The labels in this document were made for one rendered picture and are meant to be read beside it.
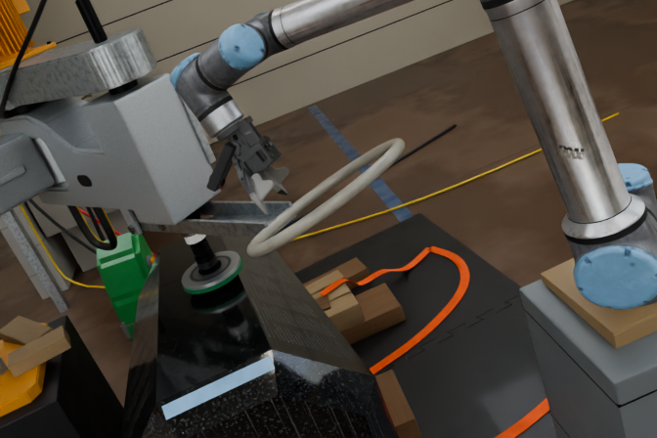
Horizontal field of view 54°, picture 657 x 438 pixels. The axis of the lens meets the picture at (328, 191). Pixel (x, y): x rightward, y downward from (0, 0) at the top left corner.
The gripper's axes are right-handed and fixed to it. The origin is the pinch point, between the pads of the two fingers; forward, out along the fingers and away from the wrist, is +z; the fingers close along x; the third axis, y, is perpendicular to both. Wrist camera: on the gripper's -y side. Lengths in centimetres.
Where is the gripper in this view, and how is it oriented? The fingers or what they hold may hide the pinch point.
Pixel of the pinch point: (276, 206)
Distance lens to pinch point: 146.6
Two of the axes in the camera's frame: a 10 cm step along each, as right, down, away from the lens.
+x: 2.2, -2.8, 9.3
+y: 7.8, -5.2, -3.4
